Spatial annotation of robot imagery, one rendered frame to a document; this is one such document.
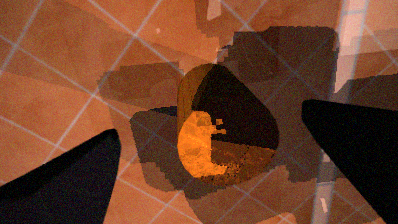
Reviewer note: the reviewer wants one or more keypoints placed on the orange knob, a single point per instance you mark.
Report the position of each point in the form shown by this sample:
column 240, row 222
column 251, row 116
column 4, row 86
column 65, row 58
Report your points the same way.
column 225, row 135

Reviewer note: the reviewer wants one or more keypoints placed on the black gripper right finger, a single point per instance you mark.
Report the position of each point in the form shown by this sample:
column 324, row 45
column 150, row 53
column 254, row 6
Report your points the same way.
column 363, row 143

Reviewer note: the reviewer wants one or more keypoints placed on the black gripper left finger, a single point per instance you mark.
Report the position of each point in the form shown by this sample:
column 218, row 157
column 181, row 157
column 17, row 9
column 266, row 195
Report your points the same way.
column 74, row 188

